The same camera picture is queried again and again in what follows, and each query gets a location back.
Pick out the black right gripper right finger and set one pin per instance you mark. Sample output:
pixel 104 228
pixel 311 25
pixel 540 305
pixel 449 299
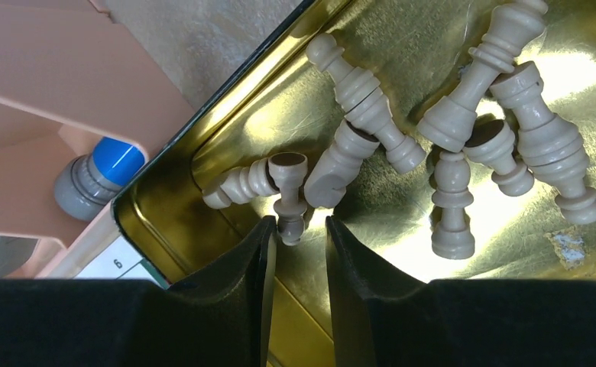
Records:
pixel 381 316

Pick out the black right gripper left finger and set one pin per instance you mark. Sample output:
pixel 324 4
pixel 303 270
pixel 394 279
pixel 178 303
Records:
pixel 217 316

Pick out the white pawn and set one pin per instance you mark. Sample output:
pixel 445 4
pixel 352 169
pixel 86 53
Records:
pixel 240 185
pixel 492 145
pixel 451 237
pixel 288 171

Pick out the green white chess board mat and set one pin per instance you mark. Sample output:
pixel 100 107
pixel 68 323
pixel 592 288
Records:
pixel 121 260

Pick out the white chess knight piece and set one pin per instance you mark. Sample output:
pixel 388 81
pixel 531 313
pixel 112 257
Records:
pixel 338 166

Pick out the gold tin with white pieces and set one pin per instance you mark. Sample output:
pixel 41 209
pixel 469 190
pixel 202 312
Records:
pixel 278 101

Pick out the white pawn standing in tin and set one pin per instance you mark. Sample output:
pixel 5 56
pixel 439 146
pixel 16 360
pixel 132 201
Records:
pixel 451 237

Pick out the white pawn beside knight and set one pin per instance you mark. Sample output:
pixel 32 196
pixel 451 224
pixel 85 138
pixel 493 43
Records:
pixel 240 185

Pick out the blue grey stamp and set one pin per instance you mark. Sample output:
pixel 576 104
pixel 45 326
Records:
pixel 91 181

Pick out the white queen lying in tin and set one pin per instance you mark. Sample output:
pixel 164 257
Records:
pixel 449 123

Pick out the white pawn lying in tin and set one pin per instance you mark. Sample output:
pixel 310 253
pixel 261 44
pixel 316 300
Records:
pixel 492 145

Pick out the white bishop lying in tin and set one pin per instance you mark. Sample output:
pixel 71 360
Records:
pixel 358 91

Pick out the white rook lying in tin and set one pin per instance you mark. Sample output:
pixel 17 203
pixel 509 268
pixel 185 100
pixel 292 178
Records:
pixel 552 147

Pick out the pink desk organizer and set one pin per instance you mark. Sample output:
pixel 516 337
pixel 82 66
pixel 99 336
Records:
pixel 70 75

